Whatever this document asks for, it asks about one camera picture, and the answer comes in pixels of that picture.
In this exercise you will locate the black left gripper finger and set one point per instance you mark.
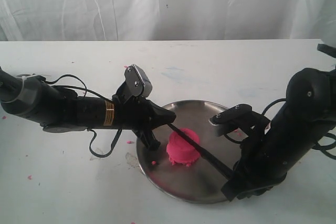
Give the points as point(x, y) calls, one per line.
point(160, 114)
point(155, 125)

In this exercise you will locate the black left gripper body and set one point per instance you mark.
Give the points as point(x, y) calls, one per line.
point(133, 114)

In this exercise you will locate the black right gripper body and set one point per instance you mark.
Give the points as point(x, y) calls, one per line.
point(249, 178)

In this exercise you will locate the black knife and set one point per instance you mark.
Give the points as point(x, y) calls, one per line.
point(215, 162)

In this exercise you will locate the pink clay lump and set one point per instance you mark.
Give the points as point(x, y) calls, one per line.
point(180, 151)

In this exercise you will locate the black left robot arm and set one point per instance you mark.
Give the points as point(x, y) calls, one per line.
point(59, 109)

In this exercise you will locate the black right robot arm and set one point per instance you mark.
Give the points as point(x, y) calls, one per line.
point(273, 147)

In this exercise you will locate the round steel plate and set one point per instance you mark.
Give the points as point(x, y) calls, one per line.
point(199, 183)

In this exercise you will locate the white backdrop curtain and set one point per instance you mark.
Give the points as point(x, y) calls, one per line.
point(24, 20)

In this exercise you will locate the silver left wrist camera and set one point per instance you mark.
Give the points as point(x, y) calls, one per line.
point(137, 81)

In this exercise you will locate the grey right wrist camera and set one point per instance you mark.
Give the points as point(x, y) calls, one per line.
point(231, 119)

